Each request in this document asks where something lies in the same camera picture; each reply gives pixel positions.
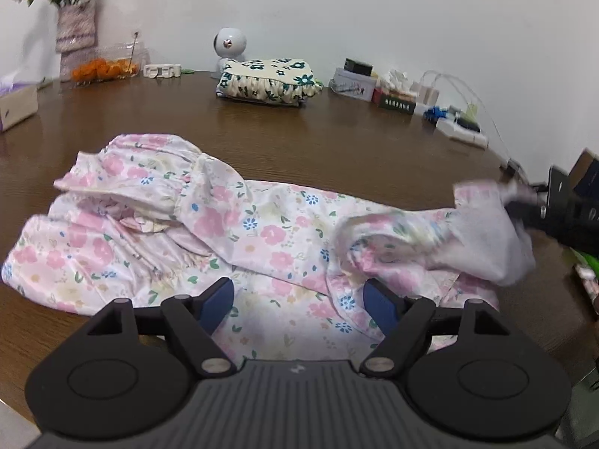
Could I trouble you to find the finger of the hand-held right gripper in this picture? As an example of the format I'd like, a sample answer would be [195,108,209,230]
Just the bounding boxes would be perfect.
[505,200,546,231]

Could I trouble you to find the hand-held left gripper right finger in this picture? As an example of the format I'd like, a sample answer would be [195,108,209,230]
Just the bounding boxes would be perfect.
[359,278,511,379]

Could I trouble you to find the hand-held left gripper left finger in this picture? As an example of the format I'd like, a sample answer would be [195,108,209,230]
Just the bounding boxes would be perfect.
[85,277,236,379]

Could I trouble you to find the pink floral white garment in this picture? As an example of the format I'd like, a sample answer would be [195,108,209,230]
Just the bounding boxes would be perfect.
[0,132,536,354]

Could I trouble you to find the cream green floral pants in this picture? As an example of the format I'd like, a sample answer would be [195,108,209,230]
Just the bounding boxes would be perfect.
[216,58,323,109]

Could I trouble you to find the bright green object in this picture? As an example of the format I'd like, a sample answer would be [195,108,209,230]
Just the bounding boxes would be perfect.
[568,248,599,272]

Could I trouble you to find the black clamp holder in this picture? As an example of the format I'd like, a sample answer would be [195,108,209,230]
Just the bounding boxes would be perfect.
[498,158,529,183]

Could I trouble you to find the brown wooden cabinet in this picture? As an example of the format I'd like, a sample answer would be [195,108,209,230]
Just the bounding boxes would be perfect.
[568,149,599,197]

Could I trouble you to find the white power strip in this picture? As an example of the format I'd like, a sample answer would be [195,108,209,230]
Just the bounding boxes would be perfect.
[435,114,488,147]

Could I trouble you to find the black charging dock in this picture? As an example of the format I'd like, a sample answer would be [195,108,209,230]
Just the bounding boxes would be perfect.
[451,114,483,132]

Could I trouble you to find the dark green tissue box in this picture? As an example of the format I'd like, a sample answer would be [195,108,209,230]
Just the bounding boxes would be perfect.
[372,69,417,115]

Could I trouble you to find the grey tin box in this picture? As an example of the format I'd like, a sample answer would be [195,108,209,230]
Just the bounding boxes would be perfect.
[329,66,377,102]

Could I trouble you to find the small black box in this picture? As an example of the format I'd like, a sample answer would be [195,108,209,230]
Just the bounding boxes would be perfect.
[344,57,374,76]

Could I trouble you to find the white plastic clip device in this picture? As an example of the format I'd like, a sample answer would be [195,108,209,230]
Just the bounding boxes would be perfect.
[143,63,183,79]

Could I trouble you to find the pile of tangerines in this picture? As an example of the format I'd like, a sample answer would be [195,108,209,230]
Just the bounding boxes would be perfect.
[71,57,140,81]

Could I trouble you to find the clear plastic box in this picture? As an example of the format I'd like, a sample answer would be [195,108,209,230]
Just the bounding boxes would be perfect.
[70,43,150,86]

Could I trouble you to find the purple white tissue box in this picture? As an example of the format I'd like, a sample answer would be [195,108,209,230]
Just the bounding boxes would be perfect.
[0,72,39,132]

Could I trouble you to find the pink knitted vase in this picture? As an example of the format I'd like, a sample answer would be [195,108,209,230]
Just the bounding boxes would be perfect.
[55,0,97,82]

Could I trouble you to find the black wireless charger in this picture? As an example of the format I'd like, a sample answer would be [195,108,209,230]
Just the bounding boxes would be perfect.
[545,165,574,199]

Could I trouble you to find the white charging cable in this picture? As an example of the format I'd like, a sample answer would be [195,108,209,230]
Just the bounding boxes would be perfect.
[423,71,483,117]
[435,72,520,167]

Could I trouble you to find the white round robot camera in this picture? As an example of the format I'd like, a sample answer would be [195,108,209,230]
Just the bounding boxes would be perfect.
[210,27,248,79]

